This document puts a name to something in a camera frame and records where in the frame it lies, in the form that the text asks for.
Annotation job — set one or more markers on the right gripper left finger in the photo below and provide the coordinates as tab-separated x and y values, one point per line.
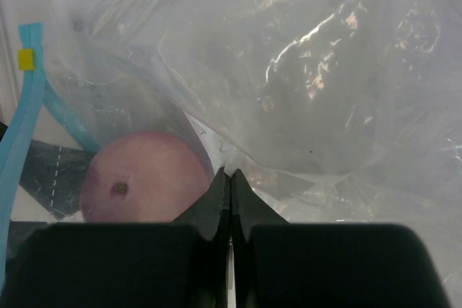
178	264

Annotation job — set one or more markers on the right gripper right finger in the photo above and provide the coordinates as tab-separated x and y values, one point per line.
279	264

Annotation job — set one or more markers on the zip top bag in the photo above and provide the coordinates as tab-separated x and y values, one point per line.
337	111

